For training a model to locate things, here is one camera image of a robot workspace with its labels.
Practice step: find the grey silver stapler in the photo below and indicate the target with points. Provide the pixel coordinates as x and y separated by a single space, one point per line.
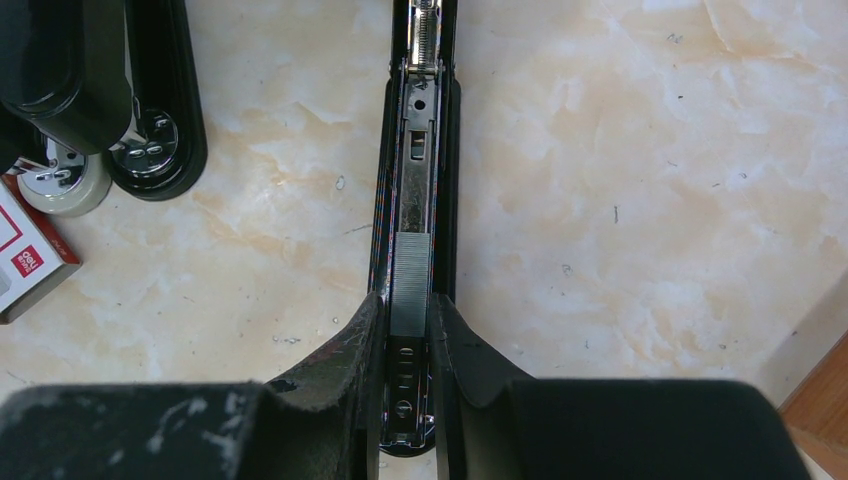
59 181

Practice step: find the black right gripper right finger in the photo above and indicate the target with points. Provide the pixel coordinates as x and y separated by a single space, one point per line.
495 421

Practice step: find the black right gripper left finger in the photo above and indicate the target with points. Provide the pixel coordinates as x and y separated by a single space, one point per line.
317 420

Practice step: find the wooden compartment tray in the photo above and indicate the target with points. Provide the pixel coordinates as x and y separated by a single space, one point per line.
816 412

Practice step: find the red white staple box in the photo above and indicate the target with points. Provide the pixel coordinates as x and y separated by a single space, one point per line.
35 258

